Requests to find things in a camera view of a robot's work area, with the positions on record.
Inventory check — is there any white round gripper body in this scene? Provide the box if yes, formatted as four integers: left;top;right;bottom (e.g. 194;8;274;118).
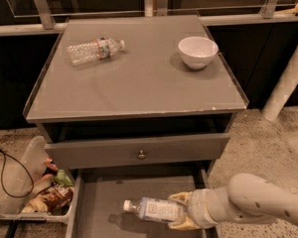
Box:
188;188;217;229

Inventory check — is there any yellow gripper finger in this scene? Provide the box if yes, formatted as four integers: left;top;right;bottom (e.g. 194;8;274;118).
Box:
168;214;200;231
168;191;192;206

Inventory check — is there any blue plastic bottle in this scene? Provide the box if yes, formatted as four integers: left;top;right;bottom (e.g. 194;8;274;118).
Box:
123;197;186;223

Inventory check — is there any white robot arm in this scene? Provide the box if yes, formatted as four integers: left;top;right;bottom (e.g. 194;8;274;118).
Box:
168;173;298;231

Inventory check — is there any brass drawer knob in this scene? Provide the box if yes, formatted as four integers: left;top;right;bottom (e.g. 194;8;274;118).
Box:
137;150;146;160

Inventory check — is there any grey open middle drawer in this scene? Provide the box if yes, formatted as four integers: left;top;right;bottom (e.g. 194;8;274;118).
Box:
66;164;219;238

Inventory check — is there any grey drawer cabinet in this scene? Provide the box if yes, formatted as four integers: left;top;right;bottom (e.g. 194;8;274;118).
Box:
22;14;250;238

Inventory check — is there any grey top drawer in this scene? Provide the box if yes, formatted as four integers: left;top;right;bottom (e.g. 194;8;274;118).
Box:
45;133;229;170

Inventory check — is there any clear crinkled water bottle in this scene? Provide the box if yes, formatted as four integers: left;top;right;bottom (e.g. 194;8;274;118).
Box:
67;38;125;65

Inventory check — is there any green snack packet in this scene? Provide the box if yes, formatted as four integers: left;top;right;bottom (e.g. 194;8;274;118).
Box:
55;170;74;186

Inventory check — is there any brown snack bag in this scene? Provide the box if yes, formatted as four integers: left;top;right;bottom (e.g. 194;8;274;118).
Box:
40;184;74;212

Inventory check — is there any red snack packet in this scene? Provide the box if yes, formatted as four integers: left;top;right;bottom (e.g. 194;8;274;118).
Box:
44;158;59;172

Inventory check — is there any yellow chip bag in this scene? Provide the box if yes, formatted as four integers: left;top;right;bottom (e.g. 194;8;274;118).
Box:
22;198;48;213

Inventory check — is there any white ceramic bowl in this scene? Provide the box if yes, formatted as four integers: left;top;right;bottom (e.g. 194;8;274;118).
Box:
178;37;219;69

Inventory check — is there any clear plastic bin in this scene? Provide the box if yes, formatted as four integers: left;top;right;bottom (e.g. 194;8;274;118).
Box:
0;136;72;224

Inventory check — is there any horizontal metal ledge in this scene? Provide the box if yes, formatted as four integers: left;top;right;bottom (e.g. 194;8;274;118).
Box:
0;12;298;37

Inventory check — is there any white cylindrical post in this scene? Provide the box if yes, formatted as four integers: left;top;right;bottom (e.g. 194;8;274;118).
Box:
261;45;298;121

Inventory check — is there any black cable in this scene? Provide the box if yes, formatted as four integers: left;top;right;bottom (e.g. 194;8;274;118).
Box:
0;140;35;198

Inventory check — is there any right metal rail bracket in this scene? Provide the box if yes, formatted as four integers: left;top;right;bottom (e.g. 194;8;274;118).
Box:
259;0;278;19

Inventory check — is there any left metal rail bracket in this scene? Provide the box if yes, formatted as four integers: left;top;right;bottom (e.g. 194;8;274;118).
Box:
34;0;56;30

